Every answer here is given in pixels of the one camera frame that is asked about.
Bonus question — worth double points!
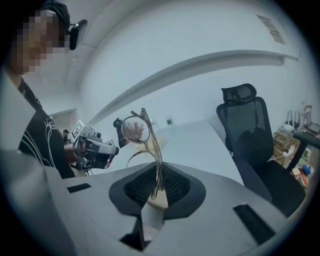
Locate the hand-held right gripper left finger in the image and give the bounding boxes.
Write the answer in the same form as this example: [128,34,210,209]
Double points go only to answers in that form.
[44,161,161,256]

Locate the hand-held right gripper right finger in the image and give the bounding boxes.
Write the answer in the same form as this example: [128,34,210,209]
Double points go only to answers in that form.
[149,161,288,256]

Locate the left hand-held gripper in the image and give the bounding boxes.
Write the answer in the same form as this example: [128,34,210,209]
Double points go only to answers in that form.
[70,119,120,171]

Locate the clear-framed round glasses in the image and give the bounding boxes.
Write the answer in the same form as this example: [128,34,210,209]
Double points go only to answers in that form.
[120,107,169,201]

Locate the person's left forearm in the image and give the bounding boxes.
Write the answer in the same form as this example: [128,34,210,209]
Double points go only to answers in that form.
[63,144,76,168]

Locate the black desk stand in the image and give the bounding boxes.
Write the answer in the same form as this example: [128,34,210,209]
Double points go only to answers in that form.
[113,117,126,149]

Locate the black printed t-shirt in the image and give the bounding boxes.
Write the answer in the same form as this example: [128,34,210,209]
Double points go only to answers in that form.
[17,77,76,180]

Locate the black mesh office chair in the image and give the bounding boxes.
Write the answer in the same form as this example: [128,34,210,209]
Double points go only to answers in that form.
[216,83,320,219]

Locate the wooden crate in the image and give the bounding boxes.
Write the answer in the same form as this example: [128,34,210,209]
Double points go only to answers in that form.
[273,131,296,166]

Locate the red and white packets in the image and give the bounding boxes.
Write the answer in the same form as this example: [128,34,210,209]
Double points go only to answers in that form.
[291,164,315,188]

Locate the green and white sign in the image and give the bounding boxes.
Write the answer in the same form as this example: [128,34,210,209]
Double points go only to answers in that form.
[298,147,312,168]

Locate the black router with antennas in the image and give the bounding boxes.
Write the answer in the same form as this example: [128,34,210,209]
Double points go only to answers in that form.
[284,109,301,129]

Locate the person's head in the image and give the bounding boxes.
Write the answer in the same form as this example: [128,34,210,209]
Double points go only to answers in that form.
[9,0,72,76]

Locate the grey laptop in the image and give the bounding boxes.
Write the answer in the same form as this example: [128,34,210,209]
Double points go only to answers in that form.
[303,121,320,135]

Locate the black head-worn camera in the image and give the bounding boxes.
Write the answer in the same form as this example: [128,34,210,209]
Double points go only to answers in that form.
[68,19,89,51]

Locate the white wall ledge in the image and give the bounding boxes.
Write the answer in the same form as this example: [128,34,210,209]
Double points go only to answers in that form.
[88,49,300,126]

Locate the paper wall notice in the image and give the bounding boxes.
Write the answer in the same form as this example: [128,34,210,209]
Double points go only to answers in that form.
[256,14,286,46]

